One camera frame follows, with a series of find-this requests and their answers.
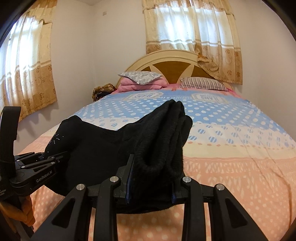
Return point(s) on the peach blue polka-dot bedspread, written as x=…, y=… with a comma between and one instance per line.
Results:
x=232, y=142

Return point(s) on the pink folded blanket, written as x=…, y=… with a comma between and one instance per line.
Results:
x=127, y=84

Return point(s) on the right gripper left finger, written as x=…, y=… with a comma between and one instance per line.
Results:
x=71, y=218

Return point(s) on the striped pillow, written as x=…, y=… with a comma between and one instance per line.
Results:
x=202, y=83

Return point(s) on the black pants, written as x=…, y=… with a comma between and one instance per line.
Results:
x=92, y=154

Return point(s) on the brown patterned cloth bundle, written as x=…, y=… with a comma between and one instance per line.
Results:
x=102, y=91

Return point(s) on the grey patterned pillow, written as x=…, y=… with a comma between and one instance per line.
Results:
x=141, y=77

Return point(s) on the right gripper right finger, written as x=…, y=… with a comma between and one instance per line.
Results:
x=228, y=219

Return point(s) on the person's left hand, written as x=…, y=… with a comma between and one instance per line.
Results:
x=24, y=214

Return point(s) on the beige curtain behind headboard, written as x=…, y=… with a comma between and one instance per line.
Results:
x=207, y=28

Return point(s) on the beige curtain side window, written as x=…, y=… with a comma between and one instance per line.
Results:
x=26, y=67

